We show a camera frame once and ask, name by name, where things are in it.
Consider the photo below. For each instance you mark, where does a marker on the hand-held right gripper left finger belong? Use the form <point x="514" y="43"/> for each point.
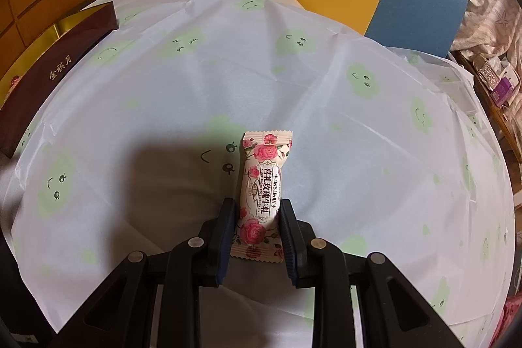
<point x="226" y="234"/>

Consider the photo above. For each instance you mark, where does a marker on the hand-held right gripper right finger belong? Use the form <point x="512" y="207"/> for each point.
<point x="287" y="238"/>

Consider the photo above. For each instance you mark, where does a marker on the small purple box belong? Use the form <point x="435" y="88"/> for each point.
<point x="505" y="89"/>

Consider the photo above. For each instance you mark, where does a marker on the wooden side table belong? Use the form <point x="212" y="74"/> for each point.
<point x="507" y="119"/>

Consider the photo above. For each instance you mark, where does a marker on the gold-lined brown tin box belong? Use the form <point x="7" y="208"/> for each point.
<point x="53" y="79"/>

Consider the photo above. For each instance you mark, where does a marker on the rose print candy packet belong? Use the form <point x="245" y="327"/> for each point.
<point x="263" y="176"/>

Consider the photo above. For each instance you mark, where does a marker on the crystal tissue box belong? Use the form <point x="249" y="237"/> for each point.
<point x="487" y="73"/>

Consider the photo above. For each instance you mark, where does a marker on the pink cloth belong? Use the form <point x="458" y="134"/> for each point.
<point x="514" y="315"/>

